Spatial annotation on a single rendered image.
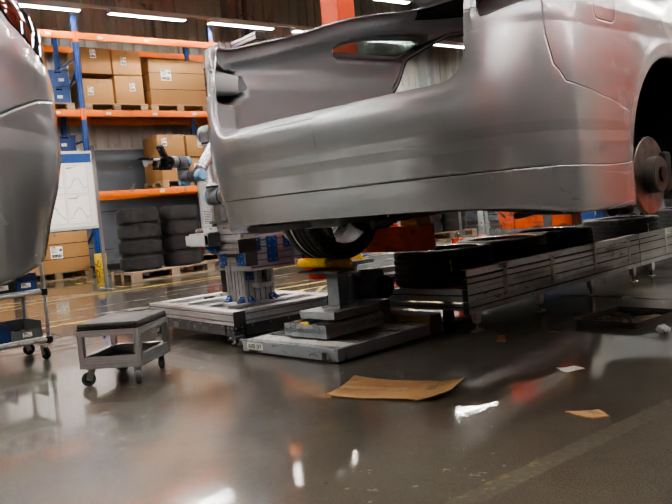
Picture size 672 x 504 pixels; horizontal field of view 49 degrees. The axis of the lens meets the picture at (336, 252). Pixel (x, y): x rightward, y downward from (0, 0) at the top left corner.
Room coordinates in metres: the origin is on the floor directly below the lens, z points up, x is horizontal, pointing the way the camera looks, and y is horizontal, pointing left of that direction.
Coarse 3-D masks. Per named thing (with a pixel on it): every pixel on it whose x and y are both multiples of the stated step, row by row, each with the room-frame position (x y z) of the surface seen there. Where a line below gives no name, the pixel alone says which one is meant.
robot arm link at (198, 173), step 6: (204, 150) 4.81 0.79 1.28; (204, 156) 4.76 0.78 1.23; (210, 156) 4.77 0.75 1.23; (198, 162) 4.74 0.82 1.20; (204, 162) 4.74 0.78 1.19; (210, 162) 4.78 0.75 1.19; (198, 168) 4.70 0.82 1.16; (204, 168) 4.72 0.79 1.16; (192, 174) 4.69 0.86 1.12; (198, 174) 4.66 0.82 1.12; (204, 174) 4.70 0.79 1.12; (192, 180) 4.72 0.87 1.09; (198, 180) 4.70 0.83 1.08
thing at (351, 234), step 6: (330, 228) 4.59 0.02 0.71; (342, 228) 4.70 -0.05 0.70; (348, 228) 4.65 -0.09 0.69; (354, 228) 4.61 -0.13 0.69; (324, 234) 4.29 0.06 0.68; (330, 234) 4.59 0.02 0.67; (342, 234) 4.64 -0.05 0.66; (348, 234) 4.60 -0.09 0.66; (354, 234) 4.56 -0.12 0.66; (360, 234) 4.52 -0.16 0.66; (330, 240) 4.32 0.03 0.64; (336, 240) 4.60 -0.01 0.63; (342, 240) 4.56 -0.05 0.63; (348, 240) 4.51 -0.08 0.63; (354, 240) 4.47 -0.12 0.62
